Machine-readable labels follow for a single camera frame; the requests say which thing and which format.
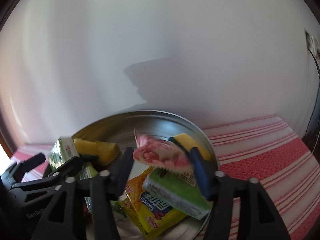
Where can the wall power outlet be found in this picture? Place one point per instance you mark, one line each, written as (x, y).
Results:
(311, 42)

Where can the round metal cookie tin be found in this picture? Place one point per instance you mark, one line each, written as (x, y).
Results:
(155, 127)

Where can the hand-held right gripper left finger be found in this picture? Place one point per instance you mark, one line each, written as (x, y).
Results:
(122, 170)

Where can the dark object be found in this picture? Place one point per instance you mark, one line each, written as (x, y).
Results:
(307, 142)

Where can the red striped tablecloth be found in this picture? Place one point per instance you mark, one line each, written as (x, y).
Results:
(262, 155)

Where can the large plain yellow sponge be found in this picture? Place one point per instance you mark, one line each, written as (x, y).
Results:
(107, 152)

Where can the green and white tissue pack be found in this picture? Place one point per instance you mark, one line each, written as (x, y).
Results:
(175, 192)

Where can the green leaf print tissue pack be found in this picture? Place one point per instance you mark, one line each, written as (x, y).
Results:
(60, 155)

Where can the yellow snack packet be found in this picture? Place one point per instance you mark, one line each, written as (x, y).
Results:
(142, 205)

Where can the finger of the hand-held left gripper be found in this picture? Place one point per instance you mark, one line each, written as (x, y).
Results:
(70, 166)
(32, 161)

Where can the yellow sponge with speckled top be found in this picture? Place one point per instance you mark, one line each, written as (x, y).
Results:
(190, 142)

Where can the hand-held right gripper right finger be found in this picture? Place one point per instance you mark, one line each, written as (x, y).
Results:
(202, 177)

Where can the pink floral tissue pack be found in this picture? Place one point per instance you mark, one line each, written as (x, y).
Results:
(160, 152)

